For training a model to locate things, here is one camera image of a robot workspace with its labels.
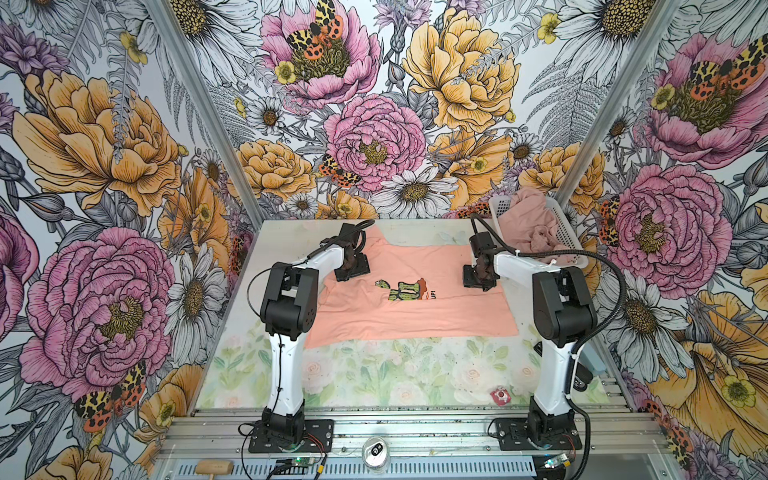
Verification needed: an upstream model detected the white slotted cable duct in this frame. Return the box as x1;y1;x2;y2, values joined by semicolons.
173;457;538;480

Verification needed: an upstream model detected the wooden block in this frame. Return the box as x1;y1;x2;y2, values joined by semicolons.
194;459;234;479

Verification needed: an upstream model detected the white plastic laundry basket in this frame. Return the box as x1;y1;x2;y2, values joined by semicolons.
488;194;590;270

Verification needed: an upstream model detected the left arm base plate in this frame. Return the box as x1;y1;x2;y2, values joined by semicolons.
246;419;335;454

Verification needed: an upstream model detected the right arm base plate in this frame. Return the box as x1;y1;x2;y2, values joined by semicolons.
487;417;583;451

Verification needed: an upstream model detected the left aluminium corner post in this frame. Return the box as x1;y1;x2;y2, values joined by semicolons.
147;1;264;232

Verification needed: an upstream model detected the aluminium frame rail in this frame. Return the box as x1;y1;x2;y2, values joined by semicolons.
158;405;666;460

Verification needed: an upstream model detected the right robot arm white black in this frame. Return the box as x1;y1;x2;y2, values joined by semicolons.
463;231;597;451

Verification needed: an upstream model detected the aluminium corner post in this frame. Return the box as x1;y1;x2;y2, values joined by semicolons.
555;0;682;207
147;1;264;232

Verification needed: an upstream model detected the light blue rectangular block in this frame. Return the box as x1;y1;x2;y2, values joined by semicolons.
579;340;607;376

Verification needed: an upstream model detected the peach graphic t-shirt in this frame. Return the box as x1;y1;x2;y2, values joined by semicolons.
306;227;518;348

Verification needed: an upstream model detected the right green circuit board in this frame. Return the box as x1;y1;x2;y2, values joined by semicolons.
542;453;571;469

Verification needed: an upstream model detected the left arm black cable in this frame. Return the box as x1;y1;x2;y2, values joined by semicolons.
239;218;377;421

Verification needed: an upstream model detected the small red white card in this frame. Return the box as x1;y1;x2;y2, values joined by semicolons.
490;386;511;406

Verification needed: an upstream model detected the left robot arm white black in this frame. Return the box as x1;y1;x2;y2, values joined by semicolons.
256;220;375;451

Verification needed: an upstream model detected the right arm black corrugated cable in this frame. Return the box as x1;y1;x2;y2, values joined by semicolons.
470;214;628;480

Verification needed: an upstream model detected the left green circuit board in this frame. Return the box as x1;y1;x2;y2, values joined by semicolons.
275;457;321;469

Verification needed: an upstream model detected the green circuit board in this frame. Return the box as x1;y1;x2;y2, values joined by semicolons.
542;453;571;469
275;457;321;469

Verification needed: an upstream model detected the silver drink can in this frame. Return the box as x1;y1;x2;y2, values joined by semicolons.
362;437;390;474

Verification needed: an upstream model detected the dusty pink garment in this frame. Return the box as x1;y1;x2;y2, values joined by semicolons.
497;187;577;266

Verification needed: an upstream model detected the right aluminium corner post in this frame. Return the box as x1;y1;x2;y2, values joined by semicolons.
555;0;682;207

